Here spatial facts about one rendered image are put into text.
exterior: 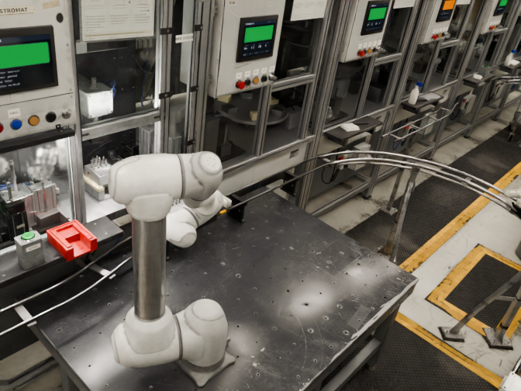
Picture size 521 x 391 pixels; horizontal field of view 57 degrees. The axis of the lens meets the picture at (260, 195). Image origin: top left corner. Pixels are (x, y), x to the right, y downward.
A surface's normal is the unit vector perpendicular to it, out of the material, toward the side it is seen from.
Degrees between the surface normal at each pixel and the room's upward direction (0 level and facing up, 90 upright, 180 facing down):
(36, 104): 90
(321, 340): 0
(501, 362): 0
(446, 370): 0
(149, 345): 81
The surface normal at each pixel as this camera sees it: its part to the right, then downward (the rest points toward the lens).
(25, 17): 0.73, 0.44
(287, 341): 0.14, -0.84
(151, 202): 0.30, 0.54
